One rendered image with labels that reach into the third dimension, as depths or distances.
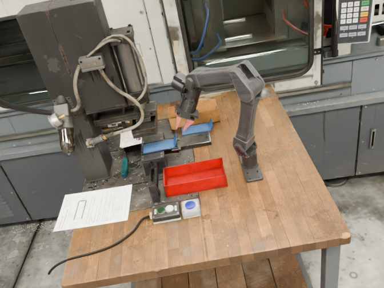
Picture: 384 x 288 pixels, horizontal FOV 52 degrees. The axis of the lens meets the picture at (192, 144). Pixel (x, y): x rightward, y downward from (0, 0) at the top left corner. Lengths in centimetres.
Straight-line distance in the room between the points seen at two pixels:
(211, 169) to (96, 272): 62
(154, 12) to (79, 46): 73
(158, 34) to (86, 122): 75
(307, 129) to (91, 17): 155
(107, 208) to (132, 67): 57
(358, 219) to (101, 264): 174
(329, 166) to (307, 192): 122
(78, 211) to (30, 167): 113
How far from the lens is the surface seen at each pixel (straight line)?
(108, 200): 168
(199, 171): 167
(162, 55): 221
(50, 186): 284
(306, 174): 162
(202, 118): 195
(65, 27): 148
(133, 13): 215
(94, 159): 174
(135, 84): 156
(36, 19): 150
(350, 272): 245
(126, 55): 152
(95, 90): 156
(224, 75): 145
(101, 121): 166
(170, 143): 173
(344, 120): 257
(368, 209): 278
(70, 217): 168
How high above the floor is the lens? 196
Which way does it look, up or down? 35 degrees down
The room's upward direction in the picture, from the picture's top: 12 degrees counter-clockwise
